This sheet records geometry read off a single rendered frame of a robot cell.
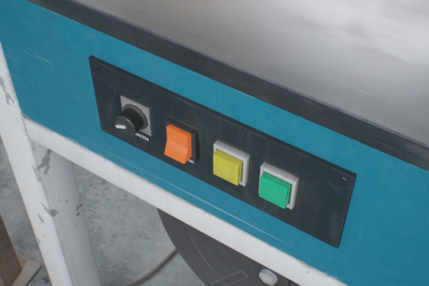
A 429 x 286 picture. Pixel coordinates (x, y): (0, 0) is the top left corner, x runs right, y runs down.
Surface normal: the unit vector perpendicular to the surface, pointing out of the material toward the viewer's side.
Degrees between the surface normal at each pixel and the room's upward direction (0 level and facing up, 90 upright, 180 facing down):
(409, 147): 90
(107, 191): 0
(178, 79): 90
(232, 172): 90
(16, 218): 0
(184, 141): 89
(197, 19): 0
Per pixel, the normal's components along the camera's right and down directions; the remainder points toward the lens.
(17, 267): 0.90, 0.31
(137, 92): -0.55, 0.60
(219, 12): 0.00, -0.70
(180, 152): -0.51, 0.29
